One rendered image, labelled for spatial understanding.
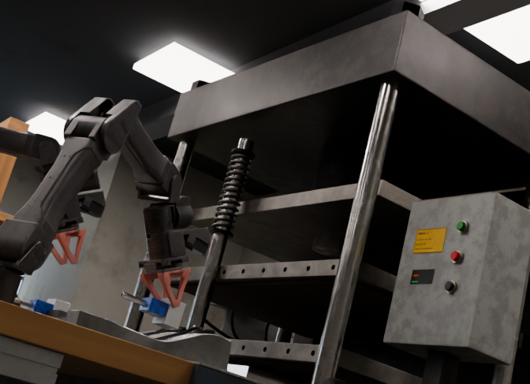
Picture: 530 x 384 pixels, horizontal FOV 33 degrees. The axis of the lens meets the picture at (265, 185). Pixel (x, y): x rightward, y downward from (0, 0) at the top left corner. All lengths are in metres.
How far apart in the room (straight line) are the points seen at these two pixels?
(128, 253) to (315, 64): 5.28
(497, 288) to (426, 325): 0.20
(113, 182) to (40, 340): 6.81
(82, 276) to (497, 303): 5.84
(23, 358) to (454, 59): 1.84
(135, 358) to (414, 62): 1.59
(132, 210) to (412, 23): 5.65
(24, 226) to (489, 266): 1.21
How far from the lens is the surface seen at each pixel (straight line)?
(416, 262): 2.42
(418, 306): 2.36
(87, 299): 7.83
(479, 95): 2.80
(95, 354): 1.23
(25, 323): 1.19
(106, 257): 7.90
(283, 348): 2.64
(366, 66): 2.67
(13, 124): 4.27
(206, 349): 2.02
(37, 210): 1.52
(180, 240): 1.83
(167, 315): 1.82
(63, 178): 1.55
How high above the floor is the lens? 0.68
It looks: 17 degrees up
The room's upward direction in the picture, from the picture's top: 15 degrees clockwise
